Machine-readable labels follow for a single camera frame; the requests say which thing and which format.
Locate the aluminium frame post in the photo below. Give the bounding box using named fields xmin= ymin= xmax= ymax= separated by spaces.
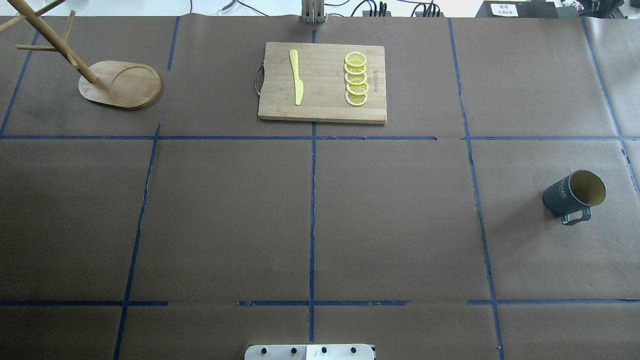
xmin=301 ymin=0 xmax=327 ymax=24

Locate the wooden cup storage rack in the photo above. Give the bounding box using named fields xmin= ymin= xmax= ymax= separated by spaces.
xmin=1 ymin=0 xmax=163 ymax=110

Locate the wooden cutting board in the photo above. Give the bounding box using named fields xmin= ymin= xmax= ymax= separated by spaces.
xmin=257 ymin=42 xmax=387 ymax=125

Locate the dark green mug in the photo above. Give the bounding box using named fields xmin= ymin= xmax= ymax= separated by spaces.
xmin=542 ymin=170 xmax=607 ymax=226

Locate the black box with label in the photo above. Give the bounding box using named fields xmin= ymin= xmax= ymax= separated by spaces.
xmin=475 ymin=0 xmax=559 ymax=19

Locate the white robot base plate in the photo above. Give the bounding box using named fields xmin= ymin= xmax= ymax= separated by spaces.
xmin=244 ymin=343 xmax=377 ymax=360

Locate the yellow plastic knife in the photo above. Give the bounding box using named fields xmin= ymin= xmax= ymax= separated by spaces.
xmin=289 ymin=48 xmax=304 ymax=106

